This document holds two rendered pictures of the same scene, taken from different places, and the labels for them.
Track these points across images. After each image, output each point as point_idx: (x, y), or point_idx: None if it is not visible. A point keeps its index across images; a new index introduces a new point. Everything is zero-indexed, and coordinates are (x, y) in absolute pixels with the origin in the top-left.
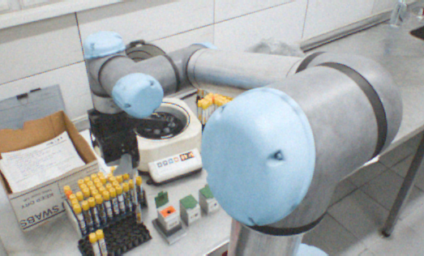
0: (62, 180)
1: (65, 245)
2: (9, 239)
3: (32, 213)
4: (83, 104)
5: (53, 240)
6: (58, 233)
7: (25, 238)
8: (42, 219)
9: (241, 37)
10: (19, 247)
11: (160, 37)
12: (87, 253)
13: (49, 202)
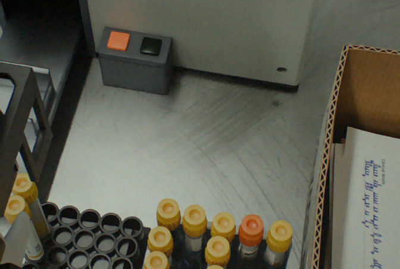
0: (313, 224)
1: (180, 205)
2: (321, 109)
3: (318, 149)
4: None
5: (225, 192)
6: (237, 214)
7: (291, 140)
8: (309, 192)
9: None
10: (272, 116)
11: None
12: (78, 218)
13: (312, 201)
